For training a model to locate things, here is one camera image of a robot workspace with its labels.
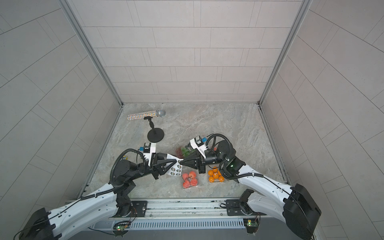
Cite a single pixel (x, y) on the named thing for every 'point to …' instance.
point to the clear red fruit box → (189, 179)
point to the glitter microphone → (160, 113)
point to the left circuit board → (121, 228)
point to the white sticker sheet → (177, 170)
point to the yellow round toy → (125, 157)
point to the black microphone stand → (154, 135)
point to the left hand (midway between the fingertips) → (176, 162)
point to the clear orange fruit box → (215, 176)
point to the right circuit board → (251, 224)
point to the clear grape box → (183, 151)
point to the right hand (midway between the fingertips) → (185, 167)
